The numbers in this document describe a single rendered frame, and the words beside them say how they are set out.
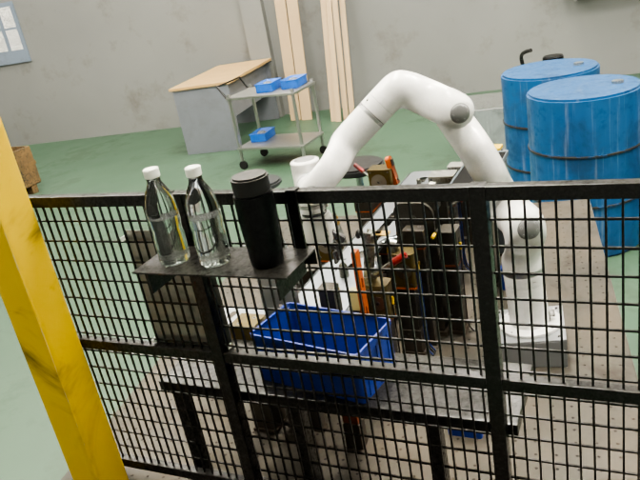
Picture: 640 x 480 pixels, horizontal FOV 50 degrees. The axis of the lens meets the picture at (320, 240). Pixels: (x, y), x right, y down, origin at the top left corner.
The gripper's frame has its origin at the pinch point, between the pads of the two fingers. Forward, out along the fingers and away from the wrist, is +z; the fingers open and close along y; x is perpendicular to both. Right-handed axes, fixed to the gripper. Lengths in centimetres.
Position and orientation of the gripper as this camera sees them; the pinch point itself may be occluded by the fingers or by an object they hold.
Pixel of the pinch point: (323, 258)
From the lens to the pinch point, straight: 205.6
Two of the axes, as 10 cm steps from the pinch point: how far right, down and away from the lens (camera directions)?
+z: 1.7, 9.1, 3.7
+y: -9.0, -0.1, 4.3
